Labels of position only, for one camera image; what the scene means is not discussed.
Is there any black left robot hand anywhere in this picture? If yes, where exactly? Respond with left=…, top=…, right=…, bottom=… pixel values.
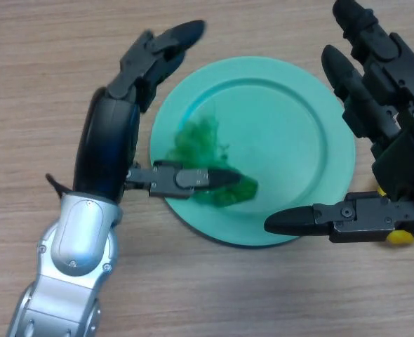
left=72, top=19, right=243, bottom=204

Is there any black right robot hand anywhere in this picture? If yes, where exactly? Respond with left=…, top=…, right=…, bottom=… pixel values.
left=264, top=0, right=414, bottom=252

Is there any green plastic grapes bunch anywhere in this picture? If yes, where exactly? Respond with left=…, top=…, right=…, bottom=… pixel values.
left=166, top=117, right=259, bottom=208

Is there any green round plate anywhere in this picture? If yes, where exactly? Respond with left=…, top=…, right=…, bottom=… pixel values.
left=149, top=56, right=356, bottom=249

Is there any yellow fruit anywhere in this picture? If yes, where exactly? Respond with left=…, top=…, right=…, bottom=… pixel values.
left=377, top=185, right=413, bottom=246

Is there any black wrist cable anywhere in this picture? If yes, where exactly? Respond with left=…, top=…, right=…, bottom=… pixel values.
left=44, top=173, right=74, bottom=197

